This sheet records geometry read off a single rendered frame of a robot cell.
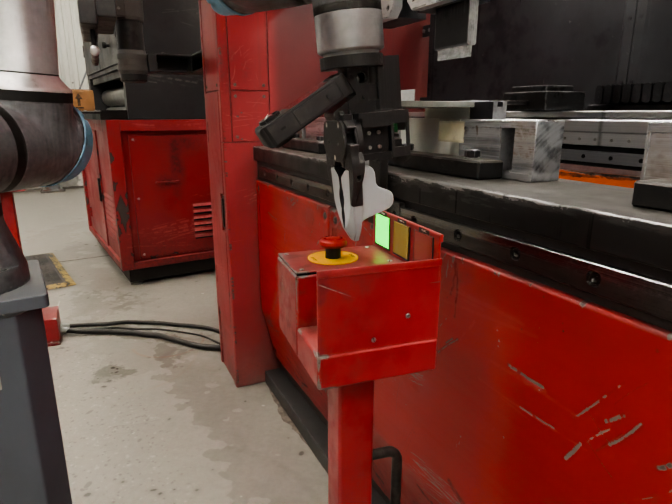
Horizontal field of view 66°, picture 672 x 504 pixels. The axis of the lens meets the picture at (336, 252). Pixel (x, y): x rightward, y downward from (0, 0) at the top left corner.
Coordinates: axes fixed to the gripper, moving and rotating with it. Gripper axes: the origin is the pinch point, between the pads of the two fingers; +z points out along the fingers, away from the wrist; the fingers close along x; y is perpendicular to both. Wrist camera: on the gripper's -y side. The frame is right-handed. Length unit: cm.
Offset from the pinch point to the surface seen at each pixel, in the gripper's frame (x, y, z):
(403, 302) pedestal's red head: -5.0, 4.4, 8.6
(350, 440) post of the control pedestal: 2.3, -1.6, 31.0
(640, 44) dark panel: 37, 86, -21
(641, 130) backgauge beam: 12, 60, -6
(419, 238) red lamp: -0.6, 9.3, 2.4
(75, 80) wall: 724, -102, -71
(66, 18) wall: 724, -97, -146
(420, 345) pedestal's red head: -5.1, 6.4, 14.8
